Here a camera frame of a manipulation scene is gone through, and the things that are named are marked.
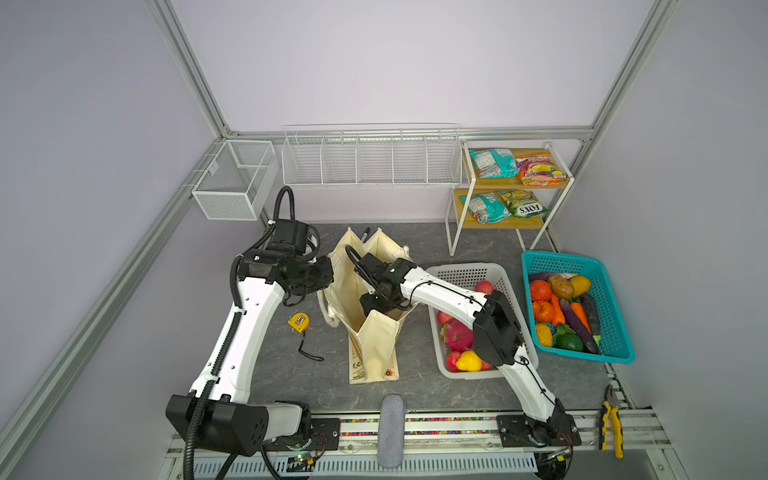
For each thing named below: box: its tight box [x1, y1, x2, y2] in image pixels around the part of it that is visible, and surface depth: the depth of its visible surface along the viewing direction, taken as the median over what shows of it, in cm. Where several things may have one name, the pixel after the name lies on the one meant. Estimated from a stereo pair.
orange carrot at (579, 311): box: [570, 302, 592, 334], surface depth 93 cm
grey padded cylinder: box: [377, 394, 405, 469], surface depth 74 cm
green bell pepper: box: [553, 323, 584, 351], surface depth 88 cm
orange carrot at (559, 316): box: [551, 293, 566, 327], surface depth 93 cm
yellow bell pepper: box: [536, 323, 553, 347], surface depth 88 cm
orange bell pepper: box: [533, 300, 555, 323], surface depth 91 cm
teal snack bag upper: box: [469, 148, 520, 179], surface depth 88 cm
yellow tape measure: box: [288, 312, 324, 361], surface depth 93 cm
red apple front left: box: [446, 351, 462, 373], surface depth 82 cm
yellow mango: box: [570, 275, 591, 297], surface depth 97 cm
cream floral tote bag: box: [316, 227, 417, 384], surface depth 81 cm
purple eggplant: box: [560, 298, 598, 354], surface depth 89 cm
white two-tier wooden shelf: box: [445, 140, 575, 257], surface depth 92 cm
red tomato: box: [530, 280, 551, 301], surface depth 95 cm
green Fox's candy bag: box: [497, 189, 548, 219], surface depth 103 cm
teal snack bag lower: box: [460, 192, 512, 225], surface depth 101 cm
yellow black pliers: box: [599, 384, 625, 459], surface depth 77 cm
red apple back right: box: [475, 280, 495, 295], surface depth 99 cm
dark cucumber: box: [580, 293, 601, 337], surface depth 91 cm
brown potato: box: [548, 274, 574, 299], surface depth 95 cm
